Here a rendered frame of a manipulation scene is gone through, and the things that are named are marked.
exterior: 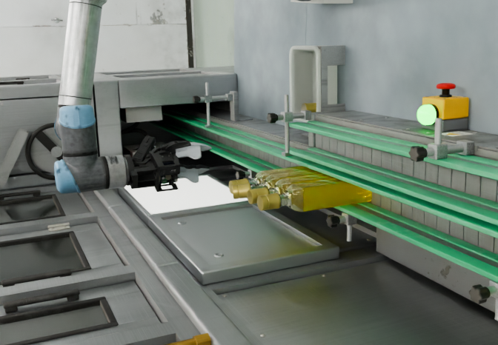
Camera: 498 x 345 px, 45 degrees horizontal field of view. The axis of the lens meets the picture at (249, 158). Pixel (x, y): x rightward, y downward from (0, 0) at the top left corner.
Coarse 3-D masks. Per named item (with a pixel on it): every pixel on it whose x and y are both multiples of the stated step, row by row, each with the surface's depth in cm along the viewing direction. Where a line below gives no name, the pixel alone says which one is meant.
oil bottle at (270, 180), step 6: (276, 174) 148; (282, 174) 148; (288, 174) 148; (294, 174) 148; (300, 174) 148; (306, 174) 148; (312, 174) 148; (270, 180) 145; (276, 180) 144; (270, 186) 145
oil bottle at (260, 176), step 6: (282, 168) 156; (288, 168) 156; (294, 168) 156; (300, 168) 156; (306, 168) 155; (258, 174) 152; (264, 174) 151; (270, 174) 150; (258, 180) 151; (264, 180) 150
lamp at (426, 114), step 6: (420, 108) 127; (426, 108) 126; (432, 108) 126; (420, 114) 127; (426, 114) 126; (432, 114) 125; (438, 114) 126; (420, 120) 127; (426, 120) 126; (432, 120) 126
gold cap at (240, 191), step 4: (240, 184) 144; (244, 184) 144; (248, 184) 144; (232, 188) 144; (236, 188) 143; (240, 188) 143; (244, 188) 143; (248, 188) 143; (236, 192) 143; (240, 192) 143; (244, 192) 143; (236, 196) 144; (240, 196) 144; (244, 196) 144
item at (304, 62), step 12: (300, 48) 175; (312, 48) 168; (300, 60) 182; (312, 60) 183; (300, 72) 183; (312, 72) 184; (300, 84) 184; (312, 84) 185; (300, 96) 184; (312, 96) 185; (300, 108) 185; (300, 120) 180
